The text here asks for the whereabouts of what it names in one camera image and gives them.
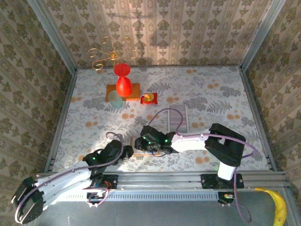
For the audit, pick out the grey metal frame post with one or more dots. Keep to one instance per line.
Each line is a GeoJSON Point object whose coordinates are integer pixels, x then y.
{"type": "Point", "coordinates": [52, 35]}
{"type": "Point", "coordinates": [263, 35]}

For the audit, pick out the red goblet glass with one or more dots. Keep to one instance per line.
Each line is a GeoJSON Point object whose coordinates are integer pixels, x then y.
{"type": "Point", "coordinates": [124, 87]}

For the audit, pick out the yellow banana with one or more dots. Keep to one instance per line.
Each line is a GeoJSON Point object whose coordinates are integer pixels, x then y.
{"type": "Point", "coordinates": [279, 204]}

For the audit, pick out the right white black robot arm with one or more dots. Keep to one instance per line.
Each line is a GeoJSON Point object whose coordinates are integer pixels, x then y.
{"type": "Point", "coordinates": [188, 143]}

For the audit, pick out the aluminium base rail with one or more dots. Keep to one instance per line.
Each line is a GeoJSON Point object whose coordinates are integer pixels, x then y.
{"type": "Point", "coordinates": [155, 180]}

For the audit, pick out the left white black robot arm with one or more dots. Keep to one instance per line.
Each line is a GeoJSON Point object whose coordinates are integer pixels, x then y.
{"type": "Point", "coordinates": [68, 181]}

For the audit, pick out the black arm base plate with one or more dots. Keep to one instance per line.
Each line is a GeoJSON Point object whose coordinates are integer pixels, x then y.
{"type": "Point", "coordinates": [110, 181]}
{"type": "Point", "coordinates": [209, 182]}

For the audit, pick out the small black controller box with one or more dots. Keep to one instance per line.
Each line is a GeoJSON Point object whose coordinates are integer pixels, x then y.
{"type": "Point", "coordinates": [225, 197]}
{"type": "Point", "coordinates": [96, 196]}

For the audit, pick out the red snack packet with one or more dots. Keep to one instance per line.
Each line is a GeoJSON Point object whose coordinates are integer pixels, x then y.
{"type": "Point", "coordinates": [154, 100]}

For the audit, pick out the grey metal side rail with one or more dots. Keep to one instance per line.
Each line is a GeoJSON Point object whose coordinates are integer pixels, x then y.
{"type": "Point", "coordinates": [61, 117]}
{"type": "Point", "coordinates": [255, 106]}

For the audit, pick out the orange wooden board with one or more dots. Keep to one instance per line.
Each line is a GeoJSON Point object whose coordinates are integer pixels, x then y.
{"type": "Point", "coordinates": [135, 91]}

